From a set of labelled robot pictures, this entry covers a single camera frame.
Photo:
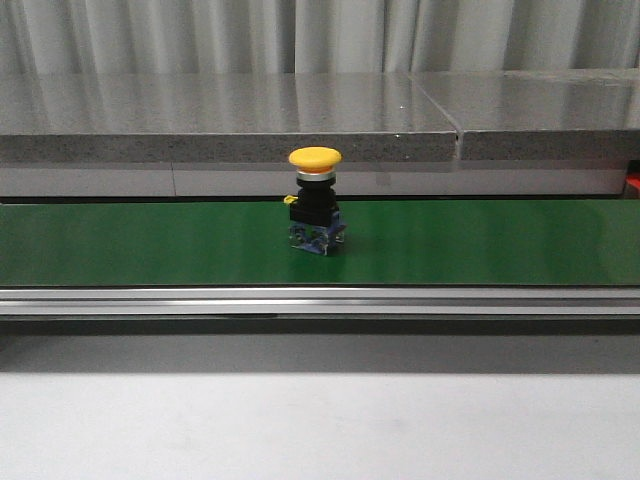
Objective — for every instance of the white pleated curtain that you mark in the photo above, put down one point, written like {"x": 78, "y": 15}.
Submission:
{"x": 264, "y": 37}

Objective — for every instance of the grey stone counter slab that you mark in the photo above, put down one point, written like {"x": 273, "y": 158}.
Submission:
{"x": 590, "y": 117}
{"x": 218, "y": 118}

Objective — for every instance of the yellow mushroom push button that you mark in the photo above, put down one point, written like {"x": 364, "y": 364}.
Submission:
{"x": 316, "y": 225}

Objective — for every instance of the green conveyor belt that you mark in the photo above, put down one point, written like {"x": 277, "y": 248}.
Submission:
{"x": 478, "y": 242}

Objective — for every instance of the aluminium conveyor frame rail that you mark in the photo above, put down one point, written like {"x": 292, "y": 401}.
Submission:
{"x": 311, "y": 301}

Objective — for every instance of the red plastic tray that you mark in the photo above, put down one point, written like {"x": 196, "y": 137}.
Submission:
{"x": 631, "y": 188}

